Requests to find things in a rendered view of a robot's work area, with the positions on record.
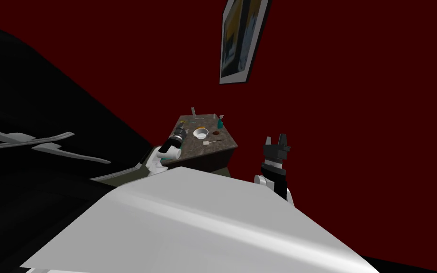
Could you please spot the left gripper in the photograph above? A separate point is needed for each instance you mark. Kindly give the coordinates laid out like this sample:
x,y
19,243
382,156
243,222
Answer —
x,y
179,134

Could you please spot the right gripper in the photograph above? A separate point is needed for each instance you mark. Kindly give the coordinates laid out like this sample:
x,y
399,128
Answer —
x,y
275,152

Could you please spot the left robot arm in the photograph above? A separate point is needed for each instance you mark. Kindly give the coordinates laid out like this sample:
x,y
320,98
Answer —
x,y
167,151

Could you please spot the white bowl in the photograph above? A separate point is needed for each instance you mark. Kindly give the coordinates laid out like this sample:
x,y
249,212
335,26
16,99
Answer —
x,y
200,133

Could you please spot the grey faucet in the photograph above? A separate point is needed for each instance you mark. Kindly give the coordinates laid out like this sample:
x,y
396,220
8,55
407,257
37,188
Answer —
x,y
193,111

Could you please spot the dark stone counter cabinet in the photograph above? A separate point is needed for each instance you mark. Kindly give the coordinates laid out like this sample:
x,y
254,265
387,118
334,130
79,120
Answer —
x,y
207,151

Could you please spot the teal spray bottle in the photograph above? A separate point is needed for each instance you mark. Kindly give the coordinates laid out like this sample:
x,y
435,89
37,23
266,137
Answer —
x,y
220,122

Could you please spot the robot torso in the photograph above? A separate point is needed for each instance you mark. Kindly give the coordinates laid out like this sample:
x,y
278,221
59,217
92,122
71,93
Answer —
x,y
188,223

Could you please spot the framed wall picture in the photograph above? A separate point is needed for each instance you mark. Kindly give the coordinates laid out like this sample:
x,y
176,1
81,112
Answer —
x,y
242,40

